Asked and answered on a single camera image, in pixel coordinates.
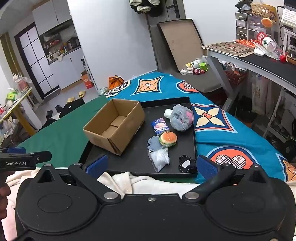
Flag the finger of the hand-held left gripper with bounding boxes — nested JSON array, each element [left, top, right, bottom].
[[0, 147, 26, 153], [28, 151, 52, 163]]

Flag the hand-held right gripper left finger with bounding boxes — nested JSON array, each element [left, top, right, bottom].
[[35, 155, 122, 205]]

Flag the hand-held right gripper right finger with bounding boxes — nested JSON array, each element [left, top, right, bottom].
[[183, 155, 270, 203]]

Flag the black fabric pouch white patch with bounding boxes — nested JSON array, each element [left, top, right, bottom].
[[179, 155, 197, 174]]

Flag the black tray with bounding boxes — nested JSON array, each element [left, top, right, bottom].
[[79, 97, 199, 178]]

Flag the clear plastic bag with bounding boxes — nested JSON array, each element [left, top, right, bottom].
[[148, 147, 170, 173]]

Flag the hamburger squishy toy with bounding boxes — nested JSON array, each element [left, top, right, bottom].
[[158, 131, 178, 147]]

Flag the brown cardboard box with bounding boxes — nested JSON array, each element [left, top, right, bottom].
[[83, 98, 146, 156]]

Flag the grey pink plush toy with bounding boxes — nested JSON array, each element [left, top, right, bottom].
[[170, 104, 194, 132]]

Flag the person's left hand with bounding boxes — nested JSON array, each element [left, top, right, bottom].
[[0, 185, 11, 219]]

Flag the blue printed blanket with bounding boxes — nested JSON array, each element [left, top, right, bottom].
[[104, 72, 296, 182]]

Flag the green bed sheet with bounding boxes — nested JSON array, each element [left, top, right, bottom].
[[14, 95, 200, 184]]

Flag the yellow table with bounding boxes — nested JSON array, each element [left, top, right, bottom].
[[0, 88, 37, 136]]

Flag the white fluffy blanket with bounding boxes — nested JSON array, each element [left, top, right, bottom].
[[0, 166, 201, 241]]

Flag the black bag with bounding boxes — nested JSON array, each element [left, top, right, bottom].
[[59, 98, 85, 118]]

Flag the denim fabric toy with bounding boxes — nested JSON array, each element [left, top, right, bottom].
[[147, 136, 163, 152]]

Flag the blue tissue pack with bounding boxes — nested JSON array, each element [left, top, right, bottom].
[[151, 117, 170, 136]]

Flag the clear jar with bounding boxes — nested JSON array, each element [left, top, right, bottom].
[[13, 72, 30, 92]]

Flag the orange carton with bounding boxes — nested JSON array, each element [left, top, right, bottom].
[[81, 72, 94, 89]]

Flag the orange bag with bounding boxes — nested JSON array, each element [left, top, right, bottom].
[[109, 75, 125, 90]]

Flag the white tote bag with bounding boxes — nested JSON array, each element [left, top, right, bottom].
[[251, 75, 270, 115]]

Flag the dark framed glass door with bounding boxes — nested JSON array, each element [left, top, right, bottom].
[[14, 22, 62, 100]]

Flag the white metal rack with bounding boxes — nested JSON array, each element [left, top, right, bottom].
[[264, 88, 296, 149]]

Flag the red basket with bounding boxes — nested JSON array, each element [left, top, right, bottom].
[[224, 68, 248, 87]]

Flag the grey desk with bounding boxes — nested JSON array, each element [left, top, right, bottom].
[[201, 43, 296, 112]]

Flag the row of kitchen bottles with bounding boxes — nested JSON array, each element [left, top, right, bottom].
[[45, 37, 81, 55]]

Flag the black desk mat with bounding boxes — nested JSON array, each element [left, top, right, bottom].
[[238, 50, 296, 77]]

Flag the flat printed cardboard sheet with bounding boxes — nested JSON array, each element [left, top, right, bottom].
[[203, 42, 255, 57]]

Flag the red snack packets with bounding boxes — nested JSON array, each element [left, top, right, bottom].
[[236, 39, 257, 48]]

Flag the white kitchen cabinet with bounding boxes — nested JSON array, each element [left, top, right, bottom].
[[32, 0, 72, 35]]

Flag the clear water bottle red label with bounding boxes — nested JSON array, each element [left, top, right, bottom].
[[254, 31, 287, 61]]

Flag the grey drawer organizer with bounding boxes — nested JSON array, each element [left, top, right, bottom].
[[235, 11, 278, 41]]

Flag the orange plush toy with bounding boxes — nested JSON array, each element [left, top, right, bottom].
[[261, 17, 274, 29]]

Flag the hanging clothes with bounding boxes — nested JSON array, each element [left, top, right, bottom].
[[129, 0, 162, 16]]

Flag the wicker basket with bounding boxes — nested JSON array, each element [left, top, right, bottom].
[[250, 3, 273, 16]]

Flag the white keyboard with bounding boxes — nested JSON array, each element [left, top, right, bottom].
[[280, 6, 296, 26]]

